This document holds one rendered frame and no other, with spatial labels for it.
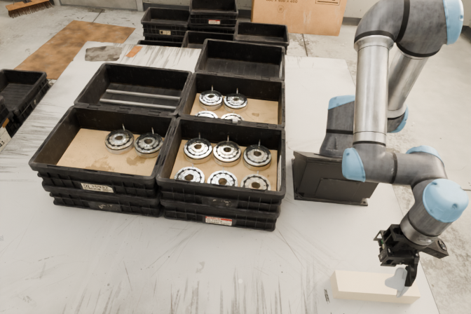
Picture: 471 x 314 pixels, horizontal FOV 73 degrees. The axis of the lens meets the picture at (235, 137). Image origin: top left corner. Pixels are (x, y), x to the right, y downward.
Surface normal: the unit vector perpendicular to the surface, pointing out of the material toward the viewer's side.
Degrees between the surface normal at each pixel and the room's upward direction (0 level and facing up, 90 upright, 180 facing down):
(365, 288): 0
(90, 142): 0
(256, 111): 0
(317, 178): 90
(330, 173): 90
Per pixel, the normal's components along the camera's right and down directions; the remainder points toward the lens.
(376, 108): -0.07, -0.22
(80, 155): 0.05, -0.71
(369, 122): -0.40, -0.24
